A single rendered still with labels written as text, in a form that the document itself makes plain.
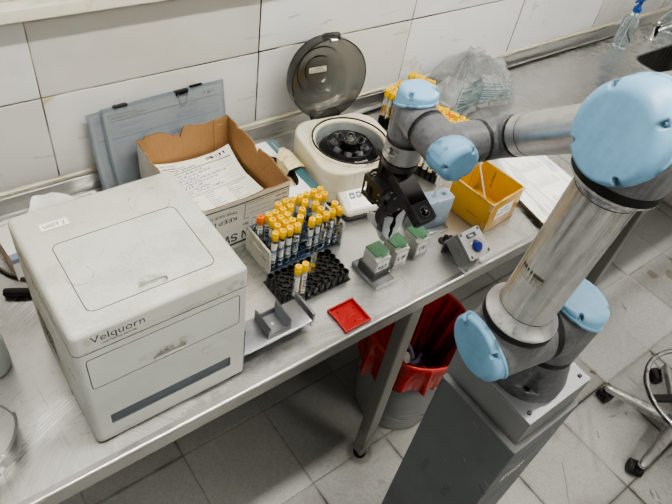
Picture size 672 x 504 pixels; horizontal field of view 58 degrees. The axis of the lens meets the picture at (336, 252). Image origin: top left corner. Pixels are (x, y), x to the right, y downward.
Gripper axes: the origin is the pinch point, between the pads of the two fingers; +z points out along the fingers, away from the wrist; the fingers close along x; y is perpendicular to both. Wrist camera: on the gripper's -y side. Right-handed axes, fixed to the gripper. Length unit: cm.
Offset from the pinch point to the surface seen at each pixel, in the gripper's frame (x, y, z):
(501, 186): -45.5, 4.5, 6.6
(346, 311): 12.0, -4.4, 12.5
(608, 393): -100, -41, 94
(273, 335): 30.8, -4.3, 8.0
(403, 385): -18, -7, 65
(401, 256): -6.7, -0.1, 9.0
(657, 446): -94, -64, 90
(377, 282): 1.7, -2.1, 11.3
